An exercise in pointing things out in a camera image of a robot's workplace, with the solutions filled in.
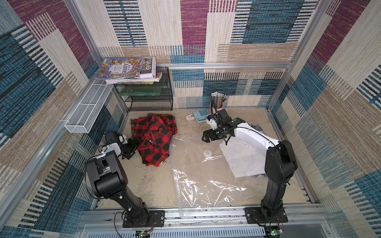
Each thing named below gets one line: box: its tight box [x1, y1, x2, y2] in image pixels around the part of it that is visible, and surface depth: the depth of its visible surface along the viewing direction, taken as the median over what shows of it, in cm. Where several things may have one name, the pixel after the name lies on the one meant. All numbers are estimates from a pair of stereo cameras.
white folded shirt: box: [219, 135, 267, 179], surface depth 93 cm
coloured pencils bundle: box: [210, 91, 227, 109], surface depth 110 cm
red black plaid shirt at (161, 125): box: [130, 113, 178, 141], surface depth 96 cm
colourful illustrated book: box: [95, 57, 144, 79], surface depth 83 cm
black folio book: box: [138, 56, 157, 80], surface depth 84 cm
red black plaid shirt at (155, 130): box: [130, 113, 179, 168], surface depth 94 cm
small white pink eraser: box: [185, 114, 195, 121], surface depth 116 cm
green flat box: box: [119, 85, 163, 97], surface depth 101 cm
